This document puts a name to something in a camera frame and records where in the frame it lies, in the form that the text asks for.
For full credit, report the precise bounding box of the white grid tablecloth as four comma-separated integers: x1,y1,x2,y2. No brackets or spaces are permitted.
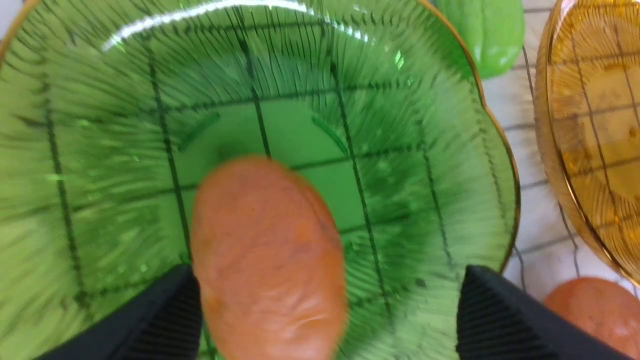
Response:
482,0,639,299

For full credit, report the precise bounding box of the amber glass plate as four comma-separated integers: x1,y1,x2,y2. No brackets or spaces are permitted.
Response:
534,0,640,285

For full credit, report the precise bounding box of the green glass plate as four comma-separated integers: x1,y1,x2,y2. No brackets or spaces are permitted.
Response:
1,0,521,360

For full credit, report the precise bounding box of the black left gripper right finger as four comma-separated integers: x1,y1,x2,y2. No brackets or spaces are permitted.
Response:
455,265,627,360

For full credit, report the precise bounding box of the green cucumber smooth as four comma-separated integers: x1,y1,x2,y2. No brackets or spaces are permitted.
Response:
434,0,525,80

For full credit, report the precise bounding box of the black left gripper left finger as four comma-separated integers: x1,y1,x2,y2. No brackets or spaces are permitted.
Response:
41,265,203,360

